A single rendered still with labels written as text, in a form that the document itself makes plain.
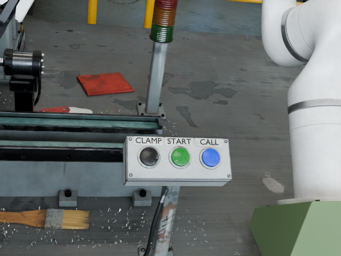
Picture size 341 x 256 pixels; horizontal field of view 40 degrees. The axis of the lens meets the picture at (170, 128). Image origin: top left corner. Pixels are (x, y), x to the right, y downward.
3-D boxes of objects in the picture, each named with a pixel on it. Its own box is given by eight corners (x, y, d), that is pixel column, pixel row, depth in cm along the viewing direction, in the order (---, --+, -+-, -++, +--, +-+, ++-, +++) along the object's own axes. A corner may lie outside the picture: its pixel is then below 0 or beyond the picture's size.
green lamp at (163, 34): (151, 42, 122) (153, 25, 119) (148, 33, 127) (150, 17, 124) (173, 43, 123) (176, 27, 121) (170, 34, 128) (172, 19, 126)
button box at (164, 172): (122, 186, 76) (126, 179, 71) (122, 144, 78) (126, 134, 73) (223, 187, 79) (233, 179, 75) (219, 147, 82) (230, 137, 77)
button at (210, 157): (200, 168, 75) (203, 165, 74) (199, 151, 76) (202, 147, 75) (217, 168, 76) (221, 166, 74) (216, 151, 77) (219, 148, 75)
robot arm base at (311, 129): (337, 206, 103) (329, 124, 107) (402, 201, 86) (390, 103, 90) (259, 207, 98) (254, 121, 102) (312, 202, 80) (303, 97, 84)
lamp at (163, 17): (153, 25, 119) (155, 8, 117) (150, 17, 124) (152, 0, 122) (176, 27, 121) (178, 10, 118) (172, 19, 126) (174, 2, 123)
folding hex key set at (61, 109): (39, 121, 125) (39, 115, 124) (36, 115, 127) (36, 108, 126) (71, 117, 129) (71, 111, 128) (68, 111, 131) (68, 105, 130)
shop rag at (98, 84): (120, 74, 155) (121, 71, 154) (134, 91, 146) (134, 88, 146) (75, 77, 148) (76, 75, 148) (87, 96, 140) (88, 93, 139)
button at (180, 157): (169, 168, 74) (172, 165, 73) (169, 150, 75) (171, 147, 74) (188, 168, 75) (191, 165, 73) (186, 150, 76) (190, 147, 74)
